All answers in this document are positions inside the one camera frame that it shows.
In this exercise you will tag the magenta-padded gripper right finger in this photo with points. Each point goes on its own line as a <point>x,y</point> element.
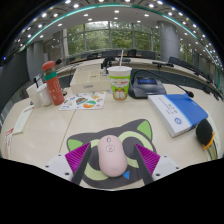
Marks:
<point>160,165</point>

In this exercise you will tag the cat-shaped grey green mouse pad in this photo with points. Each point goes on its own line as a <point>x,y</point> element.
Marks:
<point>100,130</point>

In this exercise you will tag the white lidded mug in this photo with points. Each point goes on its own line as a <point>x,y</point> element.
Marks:
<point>43,96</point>

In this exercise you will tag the white cardboard box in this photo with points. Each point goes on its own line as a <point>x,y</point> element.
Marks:
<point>88,81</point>

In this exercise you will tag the group of ceiling lights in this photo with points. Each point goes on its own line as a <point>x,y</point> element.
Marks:
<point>116,11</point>

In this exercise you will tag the pink computer mouse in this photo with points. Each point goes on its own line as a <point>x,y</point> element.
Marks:
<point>111,156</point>

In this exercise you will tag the green printed paper cup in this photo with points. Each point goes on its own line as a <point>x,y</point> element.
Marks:
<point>120,86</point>

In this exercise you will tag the white leaflet red header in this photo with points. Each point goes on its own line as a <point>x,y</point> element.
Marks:
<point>23,120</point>

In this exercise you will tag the red drink bottle green band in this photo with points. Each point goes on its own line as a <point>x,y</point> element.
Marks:
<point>55,88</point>

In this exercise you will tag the stack of white paper cups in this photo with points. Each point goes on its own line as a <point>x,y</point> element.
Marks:
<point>31,95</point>

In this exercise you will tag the group of dark office chairs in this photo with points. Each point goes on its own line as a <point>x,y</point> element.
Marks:
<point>131,52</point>

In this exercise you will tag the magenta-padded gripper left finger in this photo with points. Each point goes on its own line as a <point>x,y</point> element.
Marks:
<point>66,165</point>

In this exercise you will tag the colourful sticker sheet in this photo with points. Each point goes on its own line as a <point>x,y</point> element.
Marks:
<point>83,100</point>

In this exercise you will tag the curved wooden conference desk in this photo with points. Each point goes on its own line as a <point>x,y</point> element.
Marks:
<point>90,61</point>

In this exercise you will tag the blue and white book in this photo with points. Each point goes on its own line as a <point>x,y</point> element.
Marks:
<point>180,111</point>

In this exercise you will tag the black conference microphone unit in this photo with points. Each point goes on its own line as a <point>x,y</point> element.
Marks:
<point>146,86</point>

